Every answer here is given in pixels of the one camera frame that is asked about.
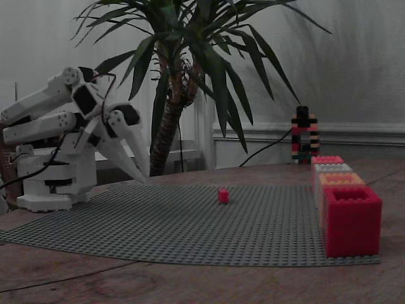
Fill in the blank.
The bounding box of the pink lego box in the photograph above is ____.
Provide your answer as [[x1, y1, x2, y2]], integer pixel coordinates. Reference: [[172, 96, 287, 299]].
[[311, 155, 345, 191]]

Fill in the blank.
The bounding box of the orange lego box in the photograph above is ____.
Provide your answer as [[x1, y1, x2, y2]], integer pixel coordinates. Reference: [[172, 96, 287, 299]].
[[318, 173, 366, 229]]

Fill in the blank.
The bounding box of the thin black table cable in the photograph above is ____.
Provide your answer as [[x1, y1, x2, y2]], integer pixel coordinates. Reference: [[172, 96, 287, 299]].
[[0, 259, 140, 294]]

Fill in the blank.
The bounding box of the red plastic object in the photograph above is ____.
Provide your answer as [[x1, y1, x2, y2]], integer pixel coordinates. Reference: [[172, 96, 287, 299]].
[[324, 186, 383, 258]]

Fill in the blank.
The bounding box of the green yucca plant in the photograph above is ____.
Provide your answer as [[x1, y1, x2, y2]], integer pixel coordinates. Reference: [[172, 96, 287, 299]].
[[71, 0, 333, 177]]

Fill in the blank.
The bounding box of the grey Lego baseplate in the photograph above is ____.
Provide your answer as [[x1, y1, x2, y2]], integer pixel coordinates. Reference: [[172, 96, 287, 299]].
[[0, 183, 382, 267]]

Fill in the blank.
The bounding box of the white lego box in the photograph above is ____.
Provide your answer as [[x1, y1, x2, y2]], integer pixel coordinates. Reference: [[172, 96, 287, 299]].
[[313, 163, 354, 210]]

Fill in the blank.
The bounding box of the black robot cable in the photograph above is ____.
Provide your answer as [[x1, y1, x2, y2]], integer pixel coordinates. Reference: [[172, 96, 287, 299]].
[[0, 132, 68, 191]]

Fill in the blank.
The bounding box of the black camera cable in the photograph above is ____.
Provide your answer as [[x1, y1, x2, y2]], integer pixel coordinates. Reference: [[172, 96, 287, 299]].
[[239, 128, 294, 168]]

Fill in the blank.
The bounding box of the multicolour Lego tower stand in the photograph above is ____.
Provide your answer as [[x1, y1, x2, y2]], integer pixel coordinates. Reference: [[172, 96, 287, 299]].
[[290, 114, 320, 165]]

